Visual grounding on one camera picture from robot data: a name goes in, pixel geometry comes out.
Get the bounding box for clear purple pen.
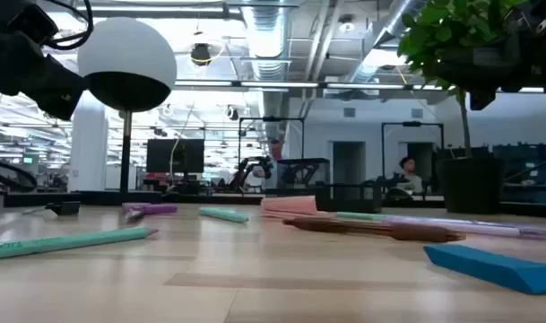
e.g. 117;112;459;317
382;215;546;242

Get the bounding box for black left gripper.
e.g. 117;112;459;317
0;0;88;121

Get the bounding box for green wooden pencil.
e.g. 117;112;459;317
0;226;160;262

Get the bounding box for black binder clip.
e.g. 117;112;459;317
23;200;82;217

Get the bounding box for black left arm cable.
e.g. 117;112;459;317
41;0;94;51

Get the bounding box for teal marker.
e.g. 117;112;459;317
198;206;250;224

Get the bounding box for blue eraser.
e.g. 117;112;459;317
423;244;546;296

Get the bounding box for pink sticky notes pack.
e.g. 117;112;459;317
259;196;327;221

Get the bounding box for green potted plant black pot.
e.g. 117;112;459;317
396;0;532;215

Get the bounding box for green slim pen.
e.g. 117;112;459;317
334;211;393;222

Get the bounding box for white globe table lamp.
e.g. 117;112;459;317
77;16;178;206

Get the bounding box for purple handled scissors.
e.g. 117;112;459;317
121;202;178;224

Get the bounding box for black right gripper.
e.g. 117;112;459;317
468;0;546;112

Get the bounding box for black metal gantry frame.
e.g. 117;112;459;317
238;116;306;189
381;120;445;180

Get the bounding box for blue storage cabinet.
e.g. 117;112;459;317
491;142;546;205

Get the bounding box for person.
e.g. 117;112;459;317
395;156;424;195

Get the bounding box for black computer monitor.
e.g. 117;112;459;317
145;138;205;192

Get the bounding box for black mesh desk organizer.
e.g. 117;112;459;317
315;182;384;214

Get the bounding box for black metal table frame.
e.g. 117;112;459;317
0;190;546;220

